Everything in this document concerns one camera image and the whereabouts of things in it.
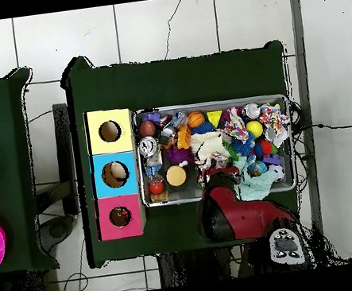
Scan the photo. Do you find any orange basketball toy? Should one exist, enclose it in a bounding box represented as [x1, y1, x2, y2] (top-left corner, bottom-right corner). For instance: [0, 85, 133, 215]
[186, 109, 207, 130]

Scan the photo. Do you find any clear mesh bin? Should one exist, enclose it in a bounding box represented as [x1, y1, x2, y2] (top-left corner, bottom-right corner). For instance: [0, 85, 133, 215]
[130, 89, 300, 210]

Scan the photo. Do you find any black cable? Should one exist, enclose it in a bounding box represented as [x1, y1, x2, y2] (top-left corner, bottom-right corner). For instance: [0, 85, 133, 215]
[287, 93, 352, 137]

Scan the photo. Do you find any brown football toy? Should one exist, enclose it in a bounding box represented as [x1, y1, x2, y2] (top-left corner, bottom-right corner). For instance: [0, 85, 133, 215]
[137, 118, 158, 139]

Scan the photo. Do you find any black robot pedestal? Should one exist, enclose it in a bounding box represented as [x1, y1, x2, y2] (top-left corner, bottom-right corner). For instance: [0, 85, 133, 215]
[156, 243, 246, 289]

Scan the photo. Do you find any globe print ball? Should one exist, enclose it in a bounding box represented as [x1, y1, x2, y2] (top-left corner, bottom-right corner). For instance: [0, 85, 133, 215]
[246, 159, 269, 178]

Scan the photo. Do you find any silver drink can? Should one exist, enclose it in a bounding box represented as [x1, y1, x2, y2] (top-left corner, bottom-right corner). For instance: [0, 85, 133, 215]
[137, 134, 161, 159]

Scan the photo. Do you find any blue spiky ball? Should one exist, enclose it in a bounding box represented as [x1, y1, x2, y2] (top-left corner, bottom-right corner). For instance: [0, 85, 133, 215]
[189, 120, 216, 136]

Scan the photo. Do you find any cream muslin cloth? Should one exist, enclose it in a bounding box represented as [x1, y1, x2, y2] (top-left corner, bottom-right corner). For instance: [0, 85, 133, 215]
[188, 128, 232, 166]

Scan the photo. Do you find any purple spiky toy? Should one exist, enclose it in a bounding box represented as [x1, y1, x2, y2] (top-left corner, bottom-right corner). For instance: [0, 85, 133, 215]
[165, 143, 196, 167]

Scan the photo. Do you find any blue fuzzy ball with eyes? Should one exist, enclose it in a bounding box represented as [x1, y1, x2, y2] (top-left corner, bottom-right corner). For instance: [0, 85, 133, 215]
[229, 131, 257, 159]

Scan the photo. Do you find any orange plastic block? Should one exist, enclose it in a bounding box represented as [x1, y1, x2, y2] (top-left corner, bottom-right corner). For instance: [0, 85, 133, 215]
[173, 123, 194, 151]

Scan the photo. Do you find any wooden box with three holes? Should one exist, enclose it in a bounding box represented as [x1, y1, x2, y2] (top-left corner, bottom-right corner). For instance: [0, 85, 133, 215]
[81, 105, 149, 243]

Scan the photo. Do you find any mint knitted cloth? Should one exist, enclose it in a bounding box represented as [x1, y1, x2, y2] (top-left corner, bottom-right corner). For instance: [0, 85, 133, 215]
[230, 151, 281, 204]

